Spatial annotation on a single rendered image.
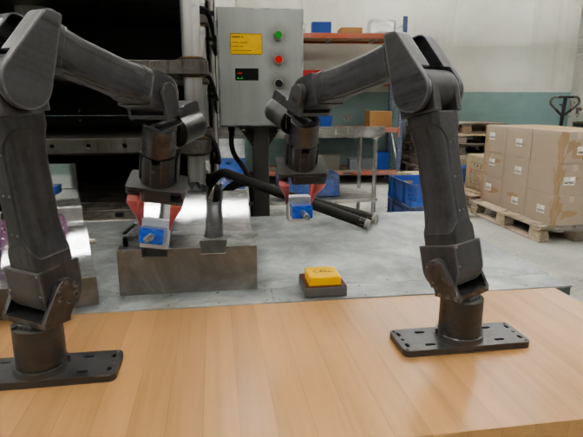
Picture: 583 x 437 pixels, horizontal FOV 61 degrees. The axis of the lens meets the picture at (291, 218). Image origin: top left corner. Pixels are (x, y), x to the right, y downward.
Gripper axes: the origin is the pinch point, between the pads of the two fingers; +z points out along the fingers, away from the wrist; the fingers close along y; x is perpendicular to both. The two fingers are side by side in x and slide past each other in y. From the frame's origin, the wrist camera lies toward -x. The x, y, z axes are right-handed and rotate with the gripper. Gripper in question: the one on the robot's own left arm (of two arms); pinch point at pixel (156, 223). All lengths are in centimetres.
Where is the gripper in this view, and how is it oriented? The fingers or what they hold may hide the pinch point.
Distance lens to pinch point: 95.7
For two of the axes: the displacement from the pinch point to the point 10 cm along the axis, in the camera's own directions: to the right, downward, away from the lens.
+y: -9.8, -1.1, -1.4
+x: 0.6, 5.4, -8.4
